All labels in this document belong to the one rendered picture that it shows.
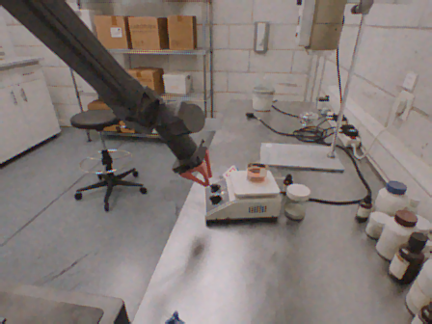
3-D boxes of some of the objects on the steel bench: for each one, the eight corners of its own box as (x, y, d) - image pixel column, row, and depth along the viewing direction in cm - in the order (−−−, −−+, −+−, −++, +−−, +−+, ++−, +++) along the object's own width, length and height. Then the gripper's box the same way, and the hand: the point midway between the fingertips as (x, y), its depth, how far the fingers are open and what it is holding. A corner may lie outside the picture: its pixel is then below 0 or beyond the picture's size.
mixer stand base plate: (259, 165, 97) (259, 163, 96) (260, 144, 114) (260, 142, 114) (344, 172, 93) (345, 169, 92) (332, 148, 110) (333, 146, 110)
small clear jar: (390, 237, 64) (396, 221, 62) (375, 242, 63) (382, 225, 61) (374, 226, 68) (381, 209, 66) (361, 229, 67) (365, 213, 64)
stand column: (327, 157, 100) (382, -83, 66) (326, 154, 103) (377, -80, 69) (335, 158, 100) (392, -83, 66) (333, 155, 102) (389, -80, 68)
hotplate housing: (204, 224, 69) (204, 199, 65) (203, 195, 80) (202, 173, 76) (287, 220, 70) (291, 196, 66) (274, 192, 81) (277, 170, 78)
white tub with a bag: (259, 104, 171) (262, 69, 160) (278, 108, 162) (282, 72, 151) (245, 109, 162) (248, 72, 151) (264, 113, 153) (268, 75, 143)
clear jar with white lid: (310, 216, 71) (315, 192, 68) (293, 223, 69) (298, 199, 65) (294, 204, 76) (299, 181, 72) (279, 210, 74) (282, 187, 70)
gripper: (169, 129, 65) (202, 174, 72) (155, 151, 57) (194, 199, 64) (191, 118, 62) (223, 166, 69) (179, 139, 54) (217, 191, 61)
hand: (207, 179), depth 66 cm, fingers open, 3 cm apart
